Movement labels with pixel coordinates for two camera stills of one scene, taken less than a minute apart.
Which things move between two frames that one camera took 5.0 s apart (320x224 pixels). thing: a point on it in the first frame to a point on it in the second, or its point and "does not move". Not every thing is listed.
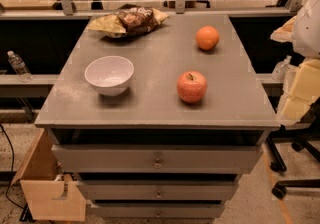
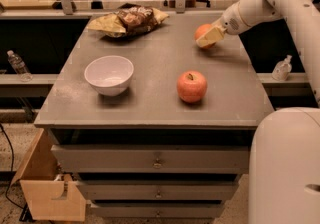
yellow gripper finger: x=305 y=90 to x=232 y=21
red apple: x=192 y=86 does not move
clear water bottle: x=20 y=67 does not move
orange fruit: x=207 y=37 does not move
